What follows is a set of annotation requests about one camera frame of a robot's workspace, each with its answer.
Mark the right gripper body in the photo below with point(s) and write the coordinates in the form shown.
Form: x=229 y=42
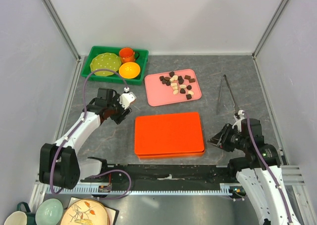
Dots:
x=232 y=139

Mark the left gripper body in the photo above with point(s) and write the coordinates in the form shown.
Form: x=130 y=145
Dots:
x=118 y=110

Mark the orange chocolate box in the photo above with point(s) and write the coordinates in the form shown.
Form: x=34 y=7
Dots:
x=164 y=156

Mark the orange box lid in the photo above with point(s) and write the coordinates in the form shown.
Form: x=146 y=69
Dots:
x=174 y=133

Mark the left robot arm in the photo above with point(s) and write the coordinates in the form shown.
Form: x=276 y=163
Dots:
x=59 y=165

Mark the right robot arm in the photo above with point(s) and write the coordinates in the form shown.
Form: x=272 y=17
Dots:
x=259 y=171

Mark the pink tray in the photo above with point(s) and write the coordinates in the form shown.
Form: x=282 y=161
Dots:
x=178 y=91

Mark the orange bowl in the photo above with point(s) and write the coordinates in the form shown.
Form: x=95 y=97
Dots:
x=129 y=70

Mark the green dotted plate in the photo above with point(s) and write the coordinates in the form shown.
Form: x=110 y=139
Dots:
x=106 y=61

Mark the orange mug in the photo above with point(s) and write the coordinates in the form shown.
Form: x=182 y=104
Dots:
x=128 y=55

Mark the painted bird plate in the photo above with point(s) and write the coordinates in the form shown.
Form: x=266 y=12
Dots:
x=85 y=212

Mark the celadon bowl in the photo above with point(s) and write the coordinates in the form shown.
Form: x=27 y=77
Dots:
x=49 y=212

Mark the white green mug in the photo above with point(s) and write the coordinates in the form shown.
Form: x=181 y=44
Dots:
x=22 y=216

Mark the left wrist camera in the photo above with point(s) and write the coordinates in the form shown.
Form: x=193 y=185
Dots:
x=126 y=98

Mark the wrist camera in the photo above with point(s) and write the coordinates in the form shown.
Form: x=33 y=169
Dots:
x=126 y=98
x=238 y=119

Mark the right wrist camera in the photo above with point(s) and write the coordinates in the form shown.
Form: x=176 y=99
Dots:
x=238 y=119

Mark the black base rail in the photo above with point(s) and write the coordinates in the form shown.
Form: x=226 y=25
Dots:
x=165 y=178

